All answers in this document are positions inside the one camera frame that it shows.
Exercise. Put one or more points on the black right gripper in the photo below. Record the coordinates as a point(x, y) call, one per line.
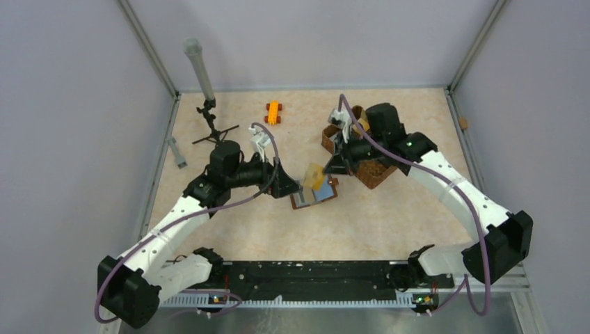
point(337, 165)

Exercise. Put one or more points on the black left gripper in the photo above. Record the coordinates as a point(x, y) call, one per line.
point(283, 184)

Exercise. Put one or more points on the brown leather card holder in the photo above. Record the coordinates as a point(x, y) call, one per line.
point(308, 197)

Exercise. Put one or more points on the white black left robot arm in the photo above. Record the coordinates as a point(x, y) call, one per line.
point(131, 287)

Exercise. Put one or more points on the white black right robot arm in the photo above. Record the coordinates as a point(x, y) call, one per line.
point(433, 172)

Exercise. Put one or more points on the woven wicker divided basket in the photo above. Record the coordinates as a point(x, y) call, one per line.
point(371, 173)

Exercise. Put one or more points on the orange toy car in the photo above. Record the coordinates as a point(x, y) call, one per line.
point(273, 109)

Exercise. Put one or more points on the small wooden block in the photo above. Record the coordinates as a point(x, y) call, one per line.
point(463, 123)

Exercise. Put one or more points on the black tripod with grey tube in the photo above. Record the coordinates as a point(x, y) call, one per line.
point(193, 51)

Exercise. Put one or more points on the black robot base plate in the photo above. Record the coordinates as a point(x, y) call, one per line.
point(380, 280)

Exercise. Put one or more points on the grey metal bracket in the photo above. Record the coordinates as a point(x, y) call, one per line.
point(180, 161)

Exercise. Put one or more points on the aluminium frame rail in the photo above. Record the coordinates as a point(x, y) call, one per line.
point(500, 238)

